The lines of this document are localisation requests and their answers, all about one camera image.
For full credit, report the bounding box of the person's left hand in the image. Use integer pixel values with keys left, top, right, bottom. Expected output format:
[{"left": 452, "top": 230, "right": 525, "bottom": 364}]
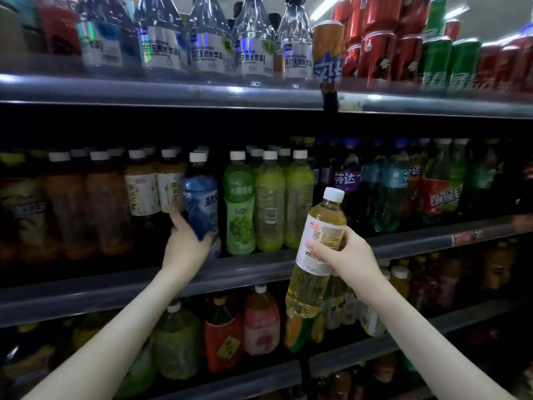
[{"left": 160, "top": 206, "right": 216, "bottom": 287}]

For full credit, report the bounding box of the person's right hand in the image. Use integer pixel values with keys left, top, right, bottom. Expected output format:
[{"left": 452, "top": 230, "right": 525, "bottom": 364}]
[{"left": 306, "top": 227, "right": 386, "bottom": 307}]

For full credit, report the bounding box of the orange tea bottle plant label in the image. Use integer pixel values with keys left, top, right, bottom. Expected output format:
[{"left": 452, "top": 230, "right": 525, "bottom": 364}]
[{"left": 285, "top": 186, "right": 348, "bottom": 320}]

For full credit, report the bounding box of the dark blue bottle white cap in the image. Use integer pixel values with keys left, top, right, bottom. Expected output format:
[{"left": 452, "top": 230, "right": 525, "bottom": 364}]
[{"left": 183, "top": 151, "right": 221, "bottom": 259}]

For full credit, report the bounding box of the dark grey store shelving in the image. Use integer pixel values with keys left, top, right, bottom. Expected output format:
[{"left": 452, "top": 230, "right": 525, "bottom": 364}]
[{"left": 0, "top": 0, "right": 533, "bottom": 400}]

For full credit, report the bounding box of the person's left forearm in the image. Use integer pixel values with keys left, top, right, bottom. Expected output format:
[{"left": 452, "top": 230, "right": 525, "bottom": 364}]
[{"left": 25, "top": 271, "right": 197, "bottom": 400}]

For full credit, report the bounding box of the person's right forearm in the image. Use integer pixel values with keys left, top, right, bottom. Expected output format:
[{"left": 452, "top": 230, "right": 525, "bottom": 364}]
[{"left": 358, "top": 279, "right": 517, "bottom": 400}]

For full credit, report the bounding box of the red price tag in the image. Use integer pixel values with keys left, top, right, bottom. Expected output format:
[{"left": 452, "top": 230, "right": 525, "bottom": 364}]
[{"left": 451, "top": 231, "right": 484, "bottom": 247}]

